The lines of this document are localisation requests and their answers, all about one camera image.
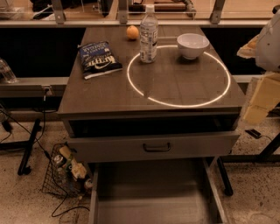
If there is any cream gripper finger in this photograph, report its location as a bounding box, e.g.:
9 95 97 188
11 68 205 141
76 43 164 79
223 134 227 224
243 73 280 124

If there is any clear plastic water bottle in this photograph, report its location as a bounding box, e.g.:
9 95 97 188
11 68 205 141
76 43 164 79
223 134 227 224
140 4 158 63

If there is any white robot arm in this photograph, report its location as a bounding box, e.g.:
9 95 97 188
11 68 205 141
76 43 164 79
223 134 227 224
237 5 280 125

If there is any open grey middle drawer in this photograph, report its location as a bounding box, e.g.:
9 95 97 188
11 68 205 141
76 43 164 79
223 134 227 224
88 158 228 224

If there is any grey drawer cabinet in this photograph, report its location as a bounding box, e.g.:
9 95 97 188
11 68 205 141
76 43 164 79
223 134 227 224
57 25 247 165

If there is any grey top drawer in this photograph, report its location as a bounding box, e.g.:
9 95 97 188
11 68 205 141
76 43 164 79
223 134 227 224
67 131 239 163

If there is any clear bottle at left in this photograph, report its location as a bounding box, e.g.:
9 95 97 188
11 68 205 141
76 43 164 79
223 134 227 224
0 59 18 83

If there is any black power adapter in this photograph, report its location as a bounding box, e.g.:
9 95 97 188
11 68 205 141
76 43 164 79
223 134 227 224
245 129 262 139

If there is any black table leg right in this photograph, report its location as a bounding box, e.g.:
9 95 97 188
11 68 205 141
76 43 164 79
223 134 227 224
217 133 280 196

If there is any black table leg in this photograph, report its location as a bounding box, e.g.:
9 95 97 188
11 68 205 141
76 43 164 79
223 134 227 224
217 133 280 196
0 119 41 176

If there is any white ceramic bowl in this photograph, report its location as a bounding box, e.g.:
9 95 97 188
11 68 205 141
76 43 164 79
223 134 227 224
177 33 210 60

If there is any orange fruit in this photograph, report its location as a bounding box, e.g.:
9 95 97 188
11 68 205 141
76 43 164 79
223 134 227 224
126 25 139 40

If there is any blue kettle chips bag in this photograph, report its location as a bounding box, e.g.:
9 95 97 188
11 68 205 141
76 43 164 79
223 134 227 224
79 41 123 80

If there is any black table leg left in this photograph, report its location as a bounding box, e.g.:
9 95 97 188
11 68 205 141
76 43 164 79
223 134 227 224
0 119 41 176

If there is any black wire basket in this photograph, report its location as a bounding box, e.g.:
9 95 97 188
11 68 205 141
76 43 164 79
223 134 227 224
42 143 93 198

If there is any black floor cable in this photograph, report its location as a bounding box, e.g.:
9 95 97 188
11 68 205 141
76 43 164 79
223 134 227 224
0 87 91 219

